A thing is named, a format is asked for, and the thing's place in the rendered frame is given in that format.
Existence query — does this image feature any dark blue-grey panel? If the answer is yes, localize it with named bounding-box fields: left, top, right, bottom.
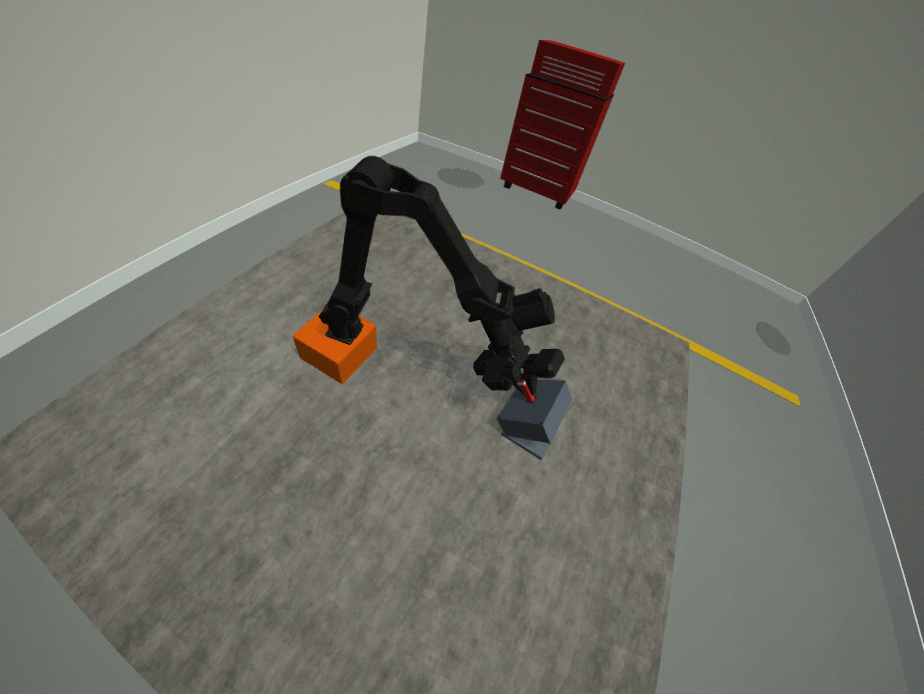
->
left=497, top=379, right=572, bottom=460

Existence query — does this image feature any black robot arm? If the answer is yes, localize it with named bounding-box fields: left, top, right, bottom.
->
left=318, top=155, right=555, bottom=391

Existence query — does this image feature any red square peg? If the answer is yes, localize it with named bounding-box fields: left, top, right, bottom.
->
left=518, top=379, right=535, bottom=401

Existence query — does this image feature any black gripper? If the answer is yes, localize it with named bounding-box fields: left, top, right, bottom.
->
left=473, top=328, right=565, bottom=396

